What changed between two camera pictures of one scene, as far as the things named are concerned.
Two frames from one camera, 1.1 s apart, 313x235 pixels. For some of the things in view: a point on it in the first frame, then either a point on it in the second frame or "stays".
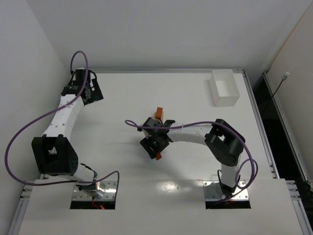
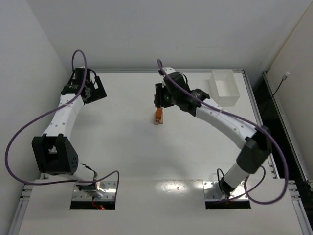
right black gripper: (151, 146) to (159, 98)
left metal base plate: (110, 188) stays
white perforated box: (224, 88) stays
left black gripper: (95, 90) stays
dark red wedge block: (158, 156) to (155, 99)
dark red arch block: (159, 112) stays
